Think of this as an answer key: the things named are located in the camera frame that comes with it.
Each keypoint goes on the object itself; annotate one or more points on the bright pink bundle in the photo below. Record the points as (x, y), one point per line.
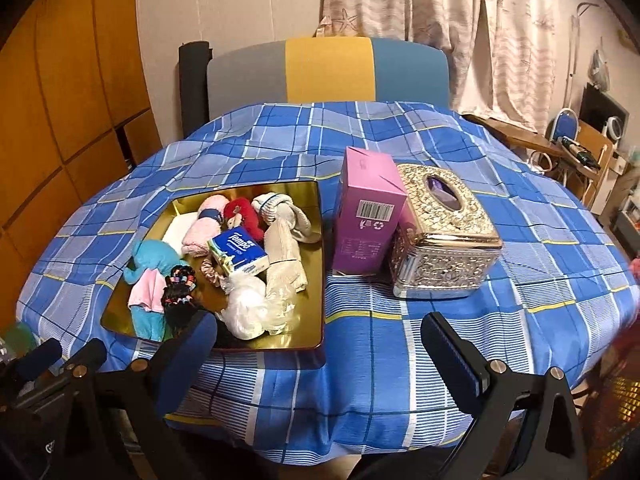
(635, 266)

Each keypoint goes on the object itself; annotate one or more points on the white sock with blue stripes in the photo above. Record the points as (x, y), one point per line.
(300, 222)

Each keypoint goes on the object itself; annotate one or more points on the black monitor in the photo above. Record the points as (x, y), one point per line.
(597, 107)

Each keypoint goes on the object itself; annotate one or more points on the red plush toy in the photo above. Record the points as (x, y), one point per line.
(242, 212)

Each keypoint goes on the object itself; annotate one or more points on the blue plaid tablecloth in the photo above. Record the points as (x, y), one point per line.
(400, 285)

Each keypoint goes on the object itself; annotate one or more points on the wooden wardrobe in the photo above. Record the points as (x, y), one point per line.
(60, 85)

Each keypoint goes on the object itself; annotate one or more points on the wooden side table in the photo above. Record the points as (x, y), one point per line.
(515, 135)

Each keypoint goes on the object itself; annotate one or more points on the white round fan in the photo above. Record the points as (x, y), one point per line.
(605, 127)

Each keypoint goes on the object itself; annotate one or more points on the purple cardboard box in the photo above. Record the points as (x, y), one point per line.
(365, 220)

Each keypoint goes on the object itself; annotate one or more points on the black hairpiece with coloured beads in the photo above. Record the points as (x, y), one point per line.
(175, 305)

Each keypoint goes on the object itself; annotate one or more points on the printed green plastic bag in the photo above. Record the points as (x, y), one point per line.
(20, 332)

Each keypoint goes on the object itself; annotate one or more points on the white soft pad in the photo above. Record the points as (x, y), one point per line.
(175, 232)

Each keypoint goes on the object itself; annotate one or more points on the blue tissue packet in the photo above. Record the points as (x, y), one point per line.
(237, 250)

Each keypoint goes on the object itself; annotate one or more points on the small blue chair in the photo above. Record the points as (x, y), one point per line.
(565, 121)

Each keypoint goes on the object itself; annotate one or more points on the red mesh object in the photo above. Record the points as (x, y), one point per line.
(620, 410)

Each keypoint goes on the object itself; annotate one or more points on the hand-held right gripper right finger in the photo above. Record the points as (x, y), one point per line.
(450, 355)

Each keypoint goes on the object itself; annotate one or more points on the white fluffy ball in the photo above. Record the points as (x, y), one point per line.
(245, 310)

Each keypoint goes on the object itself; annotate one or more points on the gold metal tin tray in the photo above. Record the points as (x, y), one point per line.
(305, 312)

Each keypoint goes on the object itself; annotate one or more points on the grey yellow blue chair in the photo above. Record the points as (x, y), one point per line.
(325, 70)

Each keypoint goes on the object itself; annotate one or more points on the pink scrunchie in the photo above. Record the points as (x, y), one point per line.
(210, 272)

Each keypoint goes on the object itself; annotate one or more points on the teal and pink plush toy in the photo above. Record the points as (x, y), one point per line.
(150, 260)

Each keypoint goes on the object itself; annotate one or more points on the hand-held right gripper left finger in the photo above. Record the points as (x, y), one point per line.
(195, 340)

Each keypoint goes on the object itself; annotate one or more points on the printed white curtain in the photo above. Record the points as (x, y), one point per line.
(450, 20)

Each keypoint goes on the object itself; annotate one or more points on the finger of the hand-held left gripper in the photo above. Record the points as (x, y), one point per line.
(40, 357)
(92, 351)

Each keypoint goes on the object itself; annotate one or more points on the ornate silver tissue box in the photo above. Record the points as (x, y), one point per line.
(440, 255)

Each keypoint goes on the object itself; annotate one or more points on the grey plastic bag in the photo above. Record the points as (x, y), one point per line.
(598, 72)

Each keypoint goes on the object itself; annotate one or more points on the beige sock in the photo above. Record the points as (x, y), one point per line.
(285, 260)

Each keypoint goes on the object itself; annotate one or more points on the dark power tool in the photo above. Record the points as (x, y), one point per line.
(580, 152)

